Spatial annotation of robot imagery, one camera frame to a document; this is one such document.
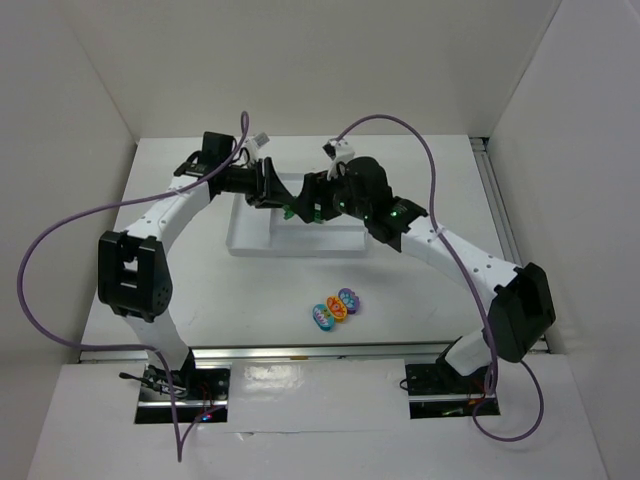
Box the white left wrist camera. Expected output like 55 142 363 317
243 132 270 159

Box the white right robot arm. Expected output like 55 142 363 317
291 157 556 377

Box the purple flower lego piece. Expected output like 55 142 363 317
338 288 361 315

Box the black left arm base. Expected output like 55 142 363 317
119 366 231 425

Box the teal frog lego piece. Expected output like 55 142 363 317
312 304 335 331

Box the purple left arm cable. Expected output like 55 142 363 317
17 110 251 462

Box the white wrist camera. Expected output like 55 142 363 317
323 139 355 180
243 132 270 159

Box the yellow butterfly lego piece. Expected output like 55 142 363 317
326 295 349 323

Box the white divided plastic tray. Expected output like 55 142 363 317
226 194 370 258

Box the aluminium table edge rail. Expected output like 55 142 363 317
78 340 551 365

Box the aluminium right side rail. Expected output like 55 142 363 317
469 137 525 266

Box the green square lego brick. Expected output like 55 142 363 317
282 205 296 221

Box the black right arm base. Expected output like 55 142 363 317
398 363 500 419

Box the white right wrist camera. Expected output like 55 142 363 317
323 139 355 180

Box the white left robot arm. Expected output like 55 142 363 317
97 132 293 384

